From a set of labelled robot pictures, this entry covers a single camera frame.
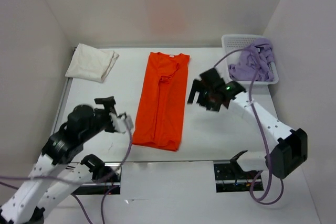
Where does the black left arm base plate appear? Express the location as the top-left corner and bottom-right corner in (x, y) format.
(73, 168), (122, 196)

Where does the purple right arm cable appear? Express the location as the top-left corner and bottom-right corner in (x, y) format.
(212, 45), (285, 206)

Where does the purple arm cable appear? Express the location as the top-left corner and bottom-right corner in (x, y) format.
(212, 45), (285, 206)
(0, 123), (133, 224)

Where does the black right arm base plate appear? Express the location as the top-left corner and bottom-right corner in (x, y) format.
(214, 162), (258, 193)

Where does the lavender t shirt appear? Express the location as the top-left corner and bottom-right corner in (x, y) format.
(228, 38), (275, 82)

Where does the orange t shirt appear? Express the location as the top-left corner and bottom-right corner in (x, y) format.
(133, 52), (190, 152)

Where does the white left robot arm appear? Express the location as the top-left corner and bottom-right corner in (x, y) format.
(1, 97), (128, 223)

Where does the white t shirt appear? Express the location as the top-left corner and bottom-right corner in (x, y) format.
(65, 44), (120, 83)

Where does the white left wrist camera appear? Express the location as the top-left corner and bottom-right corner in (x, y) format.
(110, 113), (134, 134)

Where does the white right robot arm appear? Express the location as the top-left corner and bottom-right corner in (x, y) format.
(187, 68), (308, 179)

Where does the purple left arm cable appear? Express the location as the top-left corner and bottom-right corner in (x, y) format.
(0, 123), (133, 224)

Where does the white plastic laundry basket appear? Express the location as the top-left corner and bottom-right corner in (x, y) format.
(220, 34), (280, 88)

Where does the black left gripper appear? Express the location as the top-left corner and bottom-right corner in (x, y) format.
(82, 95), (121, 141)

